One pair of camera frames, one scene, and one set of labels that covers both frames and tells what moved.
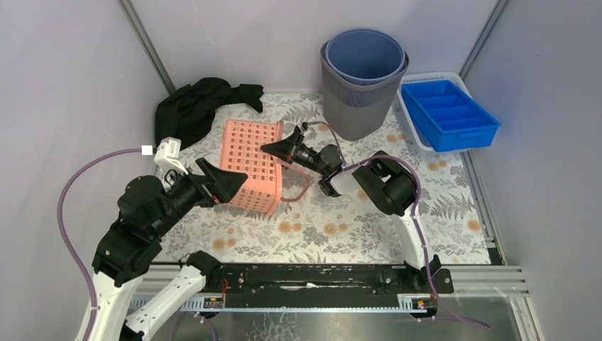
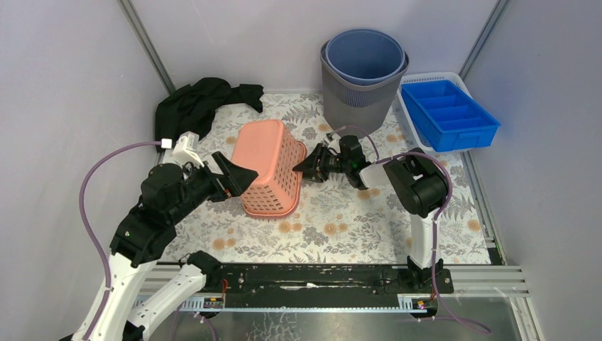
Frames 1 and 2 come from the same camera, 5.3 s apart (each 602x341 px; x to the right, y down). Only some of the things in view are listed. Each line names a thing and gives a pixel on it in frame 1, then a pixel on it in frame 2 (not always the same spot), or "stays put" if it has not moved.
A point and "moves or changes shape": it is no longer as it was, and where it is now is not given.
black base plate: [318, 279] stays put
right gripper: [288, 148] → [312, 168]
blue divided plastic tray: [451, 119] stays put
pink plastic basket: [240, 153] moves or changes shape
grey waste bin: [358, 111] stays put
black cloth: [187, 113] stays put
